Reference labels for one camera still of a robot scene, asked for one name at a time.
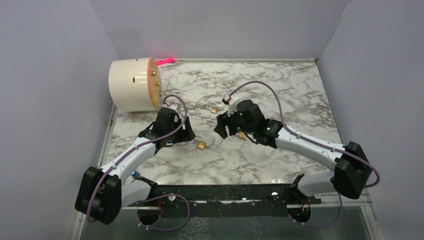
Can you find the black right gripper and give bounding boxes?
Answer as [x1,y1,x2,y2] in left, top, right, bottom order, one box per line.
[215,103,256,139]

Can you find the brass padlock with key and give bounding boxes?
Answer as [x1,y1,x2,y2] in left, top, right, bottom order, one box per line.
[237,132,247,141]

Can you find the brass padlock long shackle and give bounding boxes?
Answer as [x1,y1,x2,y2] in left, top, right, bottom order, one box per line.
[203,101,223,114]

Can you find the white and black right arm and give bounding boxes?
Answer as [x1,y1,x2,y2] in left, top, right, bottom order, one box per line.
[214,99,372,204]

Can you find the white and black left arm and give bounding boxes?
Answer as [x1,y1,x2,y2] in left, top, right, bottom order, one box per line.
[74,107,196,225]

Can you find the small brass padlock centre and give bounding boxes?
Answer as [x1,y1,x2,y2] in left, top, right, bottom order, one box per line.
[196,140,207,151]

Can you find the cream cylindrical container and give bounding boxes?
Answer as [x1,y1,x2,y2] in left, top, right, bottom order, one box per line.
[108,57,163,113]

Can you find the pink marker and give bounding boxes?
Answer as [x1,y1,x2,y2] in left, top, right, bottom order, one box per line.
[156,57,175,66]

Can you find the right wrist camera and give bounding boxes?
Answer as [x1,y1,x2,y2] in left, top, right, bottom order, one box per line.
[221,94,242,113]

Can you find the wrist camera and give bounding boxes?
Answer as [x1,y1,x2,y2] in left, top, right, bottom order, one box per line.
[221,94,242,113]
[166,102,182,114]

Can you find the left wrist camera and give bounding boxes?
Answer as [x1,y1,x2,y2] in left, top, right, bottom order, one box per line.
[166,102,182,114]

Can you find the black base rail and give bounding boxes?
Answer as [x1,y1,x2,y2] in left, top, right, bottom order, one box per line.
[131,183,321,218]

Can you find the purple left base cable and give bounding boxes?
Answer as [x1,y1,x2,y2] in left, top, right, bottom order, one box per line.
[136,193,192,232]

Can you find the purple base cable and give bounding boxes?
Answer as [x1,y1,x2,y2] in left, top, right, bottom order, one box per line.
[287,193,344,230]
[136,193,192,232]

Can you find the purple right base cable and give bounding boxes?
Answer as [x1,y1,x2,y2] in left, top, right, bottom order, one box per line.
[287,193,344,230]

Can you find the aluminium frame rail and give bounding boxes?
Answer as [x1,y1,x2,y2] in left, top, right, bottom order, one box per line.
[353,188,373,206]

